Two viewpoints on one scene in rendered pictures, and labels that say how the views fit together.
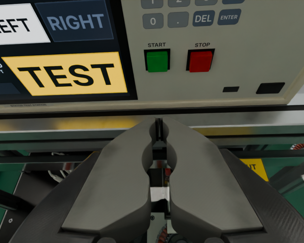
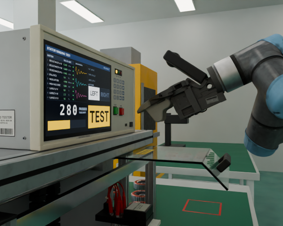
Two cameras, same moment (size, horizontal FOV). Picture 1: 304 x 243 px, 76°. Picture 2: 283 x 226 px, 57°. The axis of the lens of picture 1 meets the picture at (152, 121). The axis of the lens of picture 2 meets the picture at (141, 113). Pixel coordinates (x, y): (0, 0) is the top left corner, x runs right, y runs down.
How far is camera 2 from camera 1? 0.66 m
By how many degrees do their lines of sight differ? 82
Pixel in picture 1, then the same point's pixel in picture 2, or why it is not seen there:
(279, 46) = (129, 108)
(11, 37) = (93, 97)
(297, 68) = (132, 116)
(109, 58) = (108, 108)
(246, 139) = (138, 143)
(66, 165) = (102, 182)
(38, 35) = (98, 97)
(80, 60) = (103, 108)
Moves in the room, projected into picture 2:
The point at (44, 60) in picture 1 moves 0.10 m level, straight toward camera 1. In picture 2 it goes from (96, 107) to (139, 107)
